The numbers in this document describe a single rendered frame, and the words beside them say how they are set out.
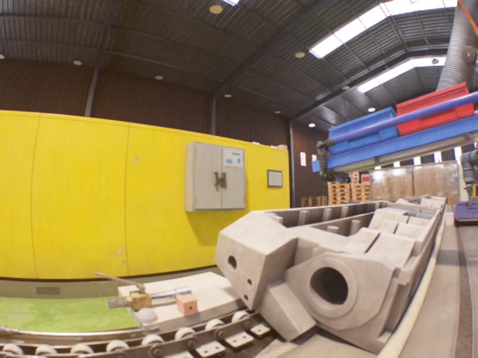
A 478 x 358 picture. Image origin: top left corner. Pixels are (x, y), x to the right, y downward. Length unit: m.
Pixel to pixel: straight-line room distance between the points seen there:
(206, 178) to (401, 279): 2.31
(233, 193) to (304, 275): 2.31
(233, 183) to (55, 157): 2.00
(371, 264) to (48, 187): 2.42
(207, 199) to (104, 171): 1.14
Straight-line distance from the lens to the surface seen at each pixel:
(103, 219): 2.42
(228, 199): 2.66
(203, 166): 2.51
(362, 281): 0.40
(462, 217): 2.10
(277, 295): 0.46
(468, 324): 0.61
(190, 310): 0.48
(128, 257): 2.51
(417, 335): 0.54
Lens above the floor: 1.03
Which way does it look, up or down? 5 degrees up
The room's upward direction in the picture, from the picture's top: straight up
